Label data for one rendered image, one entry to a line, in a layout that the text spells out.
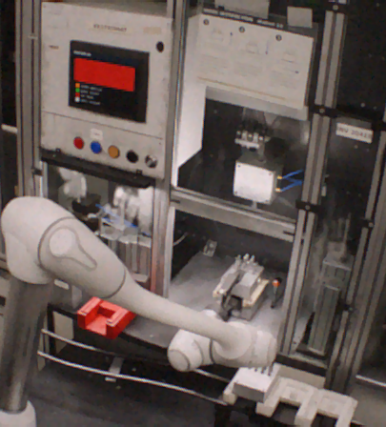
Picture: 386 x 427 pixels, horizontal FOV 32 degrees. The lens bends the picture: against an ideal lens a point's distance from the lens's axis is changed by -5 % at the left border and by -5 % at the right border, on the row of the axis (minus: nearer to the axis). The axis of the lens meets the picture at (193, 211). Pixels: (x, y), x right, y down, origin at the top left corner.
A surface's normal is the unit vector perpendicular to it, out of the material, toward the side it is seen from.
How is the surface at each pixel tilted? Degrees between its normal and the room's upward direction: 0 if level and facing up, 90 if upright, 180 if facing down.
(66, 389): 0
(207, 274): 0
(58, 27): 90
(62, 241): 42
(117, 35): 90
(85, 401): 0
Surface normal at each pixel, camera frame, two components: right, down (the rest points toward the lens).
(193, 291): 0.07, -0.87
